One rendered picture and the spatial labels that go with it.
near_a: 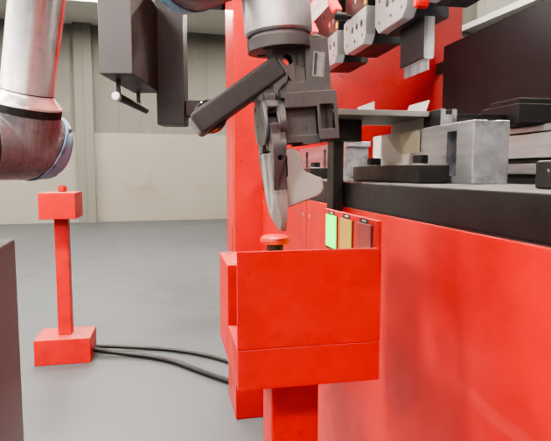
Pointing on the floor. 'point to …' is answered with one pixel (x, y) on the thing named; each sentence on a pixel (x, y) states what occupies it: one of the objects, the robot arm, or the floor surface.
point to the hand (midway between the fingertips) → (275, 220)
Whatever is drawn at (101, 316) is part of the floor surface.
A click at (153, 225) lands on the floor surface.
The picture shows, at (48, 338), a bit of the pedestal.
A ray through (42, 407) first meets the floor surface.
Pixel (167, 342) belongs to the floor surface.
